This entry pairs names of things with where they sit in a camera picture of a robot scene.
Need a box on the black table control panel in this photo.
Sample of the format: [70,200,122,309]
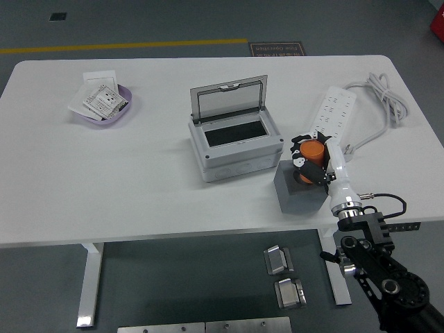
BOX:
[384,221,421,232]

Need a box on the purple plastic tray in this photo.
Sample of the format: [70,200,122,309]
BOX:
[71,83,135,126]

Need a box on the white power strip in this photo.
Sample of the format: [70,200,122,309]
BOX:
[309,85,358,143]

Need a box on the red box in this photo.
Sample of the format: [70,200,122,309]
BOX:
[429,8,444,44]

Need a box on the white power cord with plug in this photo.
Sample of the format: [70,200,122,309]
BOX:
[341,71,411,164]

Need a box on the grey junction box with lid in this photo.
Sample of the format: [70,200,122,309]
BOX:
[189,75,284,184]

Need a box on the grey cube with round hole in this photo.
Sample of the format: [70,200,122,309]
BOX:
[273,160,330,214]

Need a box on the grey metal plate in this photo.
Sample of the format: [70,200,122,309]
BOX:
[117,321,206,333]
[205,316,292,333]

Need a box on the orange cylinder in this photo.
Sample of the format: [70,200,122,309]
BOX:
[298,139,327,185]

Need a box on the white switch plate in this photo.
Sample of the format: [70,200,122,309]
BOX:
[82,70,118,92]

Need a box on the dark floor sign with text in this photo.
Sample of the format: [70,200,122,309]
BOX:
[248,41,308,58]

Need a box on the silver metal block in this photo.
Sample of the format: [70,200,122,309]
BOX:
[273,277,308,310]
[262,244,295,276]

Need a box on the white table leg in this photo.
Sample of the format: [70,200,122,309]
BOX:
[317,227,353,306]
[76,241,105,329]

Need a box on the white flat packet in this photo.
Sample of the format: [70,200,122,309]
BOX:
[67,85,105,122]

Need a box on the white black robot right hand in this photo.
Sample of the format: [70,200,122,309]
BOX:
[290,130,362,213]

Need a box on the white socket panel with print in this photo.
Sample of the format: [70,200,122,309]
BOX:
[82,84,129,121]

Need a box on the yellow floor tape line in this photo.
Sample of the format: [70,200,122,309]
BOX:
[0,37,249,56]

